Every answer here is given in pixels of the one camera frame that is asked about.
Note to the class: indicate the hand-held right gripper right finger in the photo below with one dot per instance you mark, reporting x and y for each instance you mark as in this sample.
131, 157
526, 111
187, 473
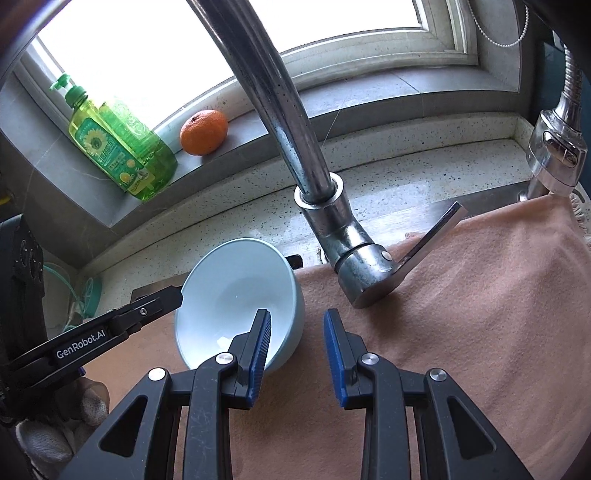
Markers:
333, 360

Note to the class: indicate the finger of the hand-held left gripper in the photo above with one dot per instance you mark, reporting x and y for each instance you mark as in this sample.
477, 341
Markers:
152, 307

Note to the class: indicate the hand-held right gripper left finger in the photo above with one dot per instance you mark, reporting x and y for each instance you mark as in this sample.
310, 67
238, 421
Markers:
258, 360

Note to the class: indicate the light blue bowl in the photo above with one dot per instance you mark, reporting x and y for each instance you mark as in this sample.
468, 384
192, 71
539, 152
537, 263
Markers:
221, 300

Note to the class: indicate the person's left hand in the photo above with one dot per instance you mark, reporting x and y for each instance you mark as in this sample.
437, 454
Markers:
87, 406

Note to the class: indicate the orange towel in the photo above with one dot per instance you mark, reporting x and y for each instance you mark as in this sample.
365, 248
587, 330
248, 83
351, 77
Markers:
461, 323

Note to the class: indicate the green dish soap bottle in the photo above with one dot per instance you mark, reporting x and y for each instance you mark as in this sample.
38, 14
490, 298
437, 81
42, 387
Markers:
120, 147

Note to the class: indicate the orange fruit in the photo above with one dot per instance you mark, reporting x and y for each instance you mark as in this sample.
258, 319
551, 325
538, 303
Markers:
203, 133

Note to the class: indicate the chrome faucet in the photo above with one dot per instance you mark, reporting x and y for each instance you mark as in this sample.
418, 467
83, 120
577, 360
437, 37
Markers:
286, 115

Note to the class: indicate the chrome flexible sprayer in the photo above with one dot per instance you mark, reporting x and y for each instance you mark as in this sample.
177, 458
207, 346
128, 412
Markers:
554, 143

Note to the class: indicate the white window frame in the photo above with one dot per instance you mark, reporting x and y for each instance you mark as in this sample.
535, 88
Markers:
369, 50

